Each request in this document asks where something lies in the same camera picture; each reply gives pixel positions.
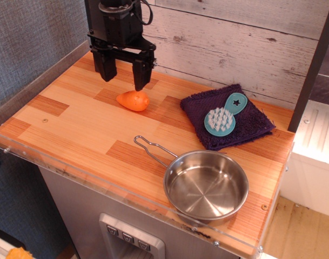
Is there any dark grey left post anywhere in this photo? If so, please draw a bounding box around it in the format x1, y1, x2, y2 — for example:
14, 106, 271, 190
84, 0, 104, 73

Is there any silver dispenser button panel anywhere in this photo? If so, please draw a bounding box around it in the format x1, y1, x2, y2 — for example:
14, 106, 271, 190
99, 213, 166, 259

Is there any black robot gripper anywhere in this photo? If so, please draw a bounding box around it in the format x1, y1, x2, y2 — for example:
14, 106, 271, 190
93, 4, 156, 91

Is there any dark grey right post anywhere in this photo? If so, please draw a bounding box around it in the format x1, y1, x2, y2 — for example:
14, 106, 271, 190
287, 12, 329, 133

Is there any dark grey post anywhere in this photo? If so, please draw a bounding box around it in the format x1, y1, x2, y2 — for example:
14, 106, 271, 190
287, 12, 329, 133
84, 0, 104, 73

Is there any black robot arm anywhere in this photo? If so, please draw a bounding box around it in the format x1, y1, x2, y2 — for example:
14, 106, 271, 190
85, 1, 156, 91

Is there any orange carrot toy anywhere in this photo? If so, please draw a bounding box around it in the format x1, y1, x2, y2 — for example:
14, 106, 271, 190
116, 90, 150, 112

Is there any grey toy fridge cabinet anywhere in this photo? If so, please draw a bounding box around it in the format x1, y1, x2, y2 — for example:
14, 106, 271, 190
39, 168, 237, 258

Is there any purple folded towel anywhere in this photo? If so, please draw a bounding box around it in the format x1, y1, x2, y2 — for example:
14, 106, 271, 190
180, 84, 275, 151

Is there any steel pan with wire handle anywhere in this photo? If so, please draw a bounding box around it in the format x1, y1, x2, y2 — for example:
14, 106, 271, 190
147, 150, 249, 227

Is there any teal scrub brush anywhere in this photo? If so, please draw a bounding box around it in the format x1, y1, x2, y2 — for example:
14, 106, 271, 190
204, 93, 248, 137

